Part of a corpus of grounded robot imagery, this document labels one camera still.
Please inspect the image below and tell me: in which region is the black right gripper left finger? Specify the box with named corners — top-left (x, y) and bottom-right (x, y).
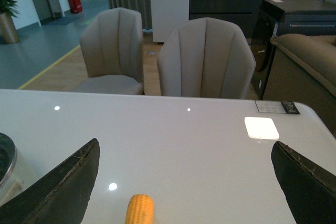
top-left (1, 138), bottom-right (100, 223)

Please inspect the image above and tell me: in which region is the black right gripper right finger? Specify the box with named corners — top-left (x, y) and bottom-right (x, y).
top-left (271, 141), bottom-right (335, 223)

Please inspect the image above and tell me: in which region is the yellow corn cob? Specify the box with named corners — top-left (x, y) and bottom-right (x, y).
top-left (124, 194), bottom-right (154, 224)

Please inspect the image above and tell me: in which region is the white electric cooking pot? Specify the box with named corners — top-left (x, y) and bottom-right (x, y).
top-left (1, 133), bottom-right (23, 206)

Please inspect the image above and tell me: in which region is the table label sticker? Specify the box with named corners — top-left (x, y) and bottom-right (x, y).
top-left (255, 100), bottom-right (300, 114)

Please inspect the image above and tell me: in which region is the brown sofa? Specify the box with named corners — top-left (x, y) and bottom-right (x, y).
top-left (263, 34), bottom-right (335, 134)

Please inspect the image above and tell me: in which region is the left beige upholstered chair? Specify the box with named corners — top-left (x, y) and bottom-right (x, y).
top-left (73, 7), bottom-right (144, 95)

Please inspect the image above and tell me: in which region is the beige upholstered chair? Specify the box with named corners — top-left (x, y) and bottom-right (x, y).
top-left (73, 7), bottom-right (144, 95)
top-left (157, 17), bottom-right (256, 99)

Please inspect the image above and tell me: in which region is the potted green plant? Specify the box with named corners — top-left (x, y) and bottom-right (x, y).
top-left (1, 0), bottom-right (20, 44)

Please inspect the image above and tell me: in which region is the right beige upholstered chair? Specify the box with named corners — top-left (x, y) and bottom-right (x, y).
top-left (157, 17), bottom-right (256, 99)

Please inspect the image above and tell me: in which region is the black washing machine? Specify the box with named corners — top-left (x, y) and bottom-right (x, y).
top-left (250, 0), bottom-right (335, 99)

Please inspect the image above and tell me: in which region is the red fire extinguisher box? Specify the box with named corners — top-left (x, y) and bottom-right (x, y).
top-left (68, 0), bottom-right (82, 14)

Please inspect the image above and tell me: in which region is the white cabinet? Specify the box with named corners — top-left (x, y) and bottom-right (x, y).
top-left (150, 0), bottom-right (190, 42)

